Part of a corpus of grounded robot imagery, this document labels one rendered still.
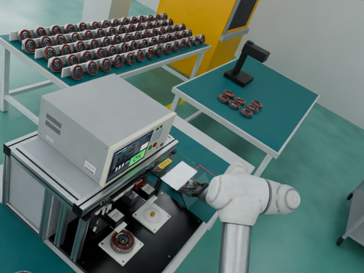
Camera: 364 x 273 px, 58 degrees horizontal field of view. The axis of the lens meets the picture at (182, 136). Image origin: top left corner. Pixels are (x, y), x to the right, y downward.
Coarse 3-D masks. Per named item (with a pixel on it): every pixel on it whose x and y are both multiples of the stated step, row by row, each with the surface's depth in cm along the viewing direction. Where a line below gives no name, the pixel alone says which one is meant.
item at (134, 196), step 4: (128, 192) 172; (128, 196) 170; (132, 196) 170; (136, 196) 171; (124, 200) 172; (128, 200) 170; (132, 200) 169; (136, 200) 176; (128, 204) 171; (132, 204) 173
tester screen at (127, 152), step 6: (144, 138) 137; (132, 144) 130; (138, 144) 135; (126, 150) 128; (132, 150) 133; (114, 156) 122; (120, 156) 127; (126, 156) 132; (132, 156) 137; (114, 162) 126; (120, 162) 130; (126, 162) 136; (114, 168) 129; (120, 168) 134; (126, 168) 139; (108, 174) 127; (108, 180) 131
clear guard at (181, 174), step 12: (168, 156) 167; (180, 156) 170; (156, 168) 157; (168, 168) 160; (180, 168) 163; (192, 168) 166; (168, 180) 153; (180, 180) 156; (192, 180) 159; (204, 180) 166; (180, 192) 150; (192, 192) 156
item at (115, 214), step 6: (114, 210) 148; (102, 216) 146; (108, 216) 144; (114, 216) 145; (120, 216) 146; (108, 222) 145; (114, 222) 143; (120, 222) 147; (114, 228) 144; (120, 228) 146
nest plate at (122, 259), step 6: (102, 240) 150; (108, 240) 151; (138, 240) 156; (102, 246) 147; (108, 246) 148; (138, 246) 153; (108, 252) 146; (114, 252) 147; (132, 252) 150; (114, 258) 145; (120, 258) 146; (126, 258) 147
